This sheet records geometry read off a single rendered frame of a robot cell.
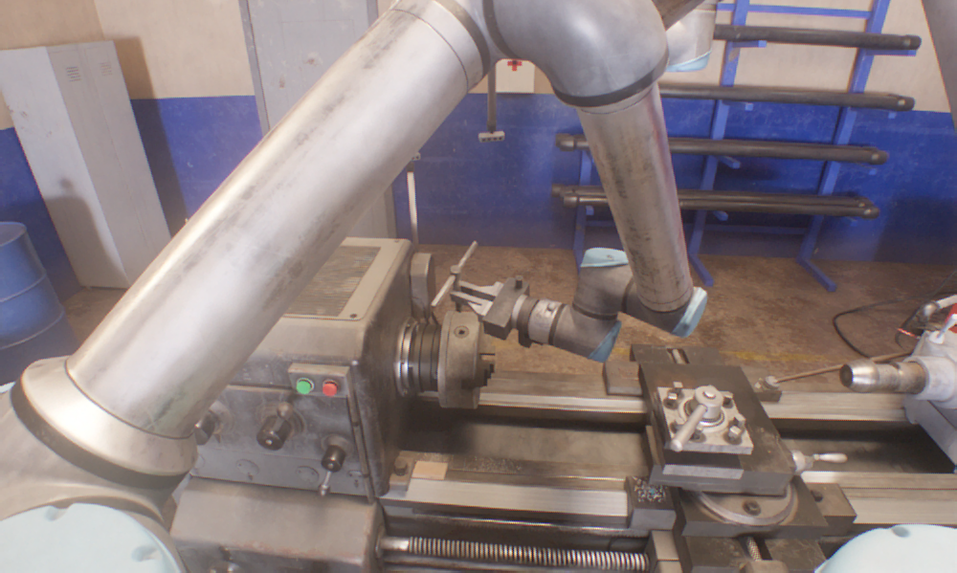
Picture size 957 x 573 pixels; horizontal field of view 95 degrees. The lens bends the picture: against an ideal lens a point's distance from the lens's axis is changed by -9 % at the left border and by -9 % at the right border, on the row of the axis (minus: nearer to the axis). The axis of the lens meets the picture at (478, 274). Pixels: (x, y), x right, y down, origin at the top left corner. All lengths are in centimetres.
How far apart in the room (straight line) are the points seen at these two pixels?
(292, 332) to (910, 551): 98
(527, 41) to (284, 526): 121
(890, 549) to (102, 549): 43
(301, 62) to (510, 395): 342
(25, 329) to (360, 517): 283
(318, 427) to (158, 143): 439
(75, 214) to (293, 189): 420
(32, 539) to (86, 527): 3
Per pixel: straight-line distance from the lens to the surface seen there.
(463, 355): 116
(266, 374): 112
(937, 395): 165
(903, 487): 172
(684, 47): 105
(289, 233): 41
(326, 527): 134
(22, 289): 371
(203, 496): 149
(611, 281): 89
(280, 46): 442
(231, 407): 122
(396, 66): 45
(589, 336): 94
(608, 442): 162
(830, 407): 183
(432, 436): 161
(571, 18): 45
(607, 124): 51
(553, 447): 158
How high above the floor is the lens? 189
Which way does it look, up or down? 29 degrees down
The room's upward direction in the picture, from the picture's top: straight up
